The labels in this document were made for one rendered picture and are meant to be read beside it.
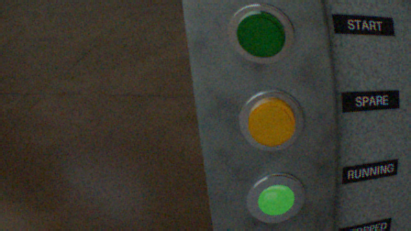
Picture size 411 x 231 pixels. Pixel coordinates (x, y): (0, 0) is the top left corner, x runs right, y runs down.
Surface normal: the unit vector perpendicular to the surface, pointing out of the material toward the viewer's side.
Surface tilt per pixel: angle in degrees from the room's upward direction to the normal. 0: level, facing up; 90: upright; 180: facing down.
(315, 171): 90
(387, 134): 90
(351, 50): 90
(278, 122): 90
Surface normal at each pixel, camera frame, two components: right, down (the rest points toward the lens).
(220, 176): -0.10, 0.43
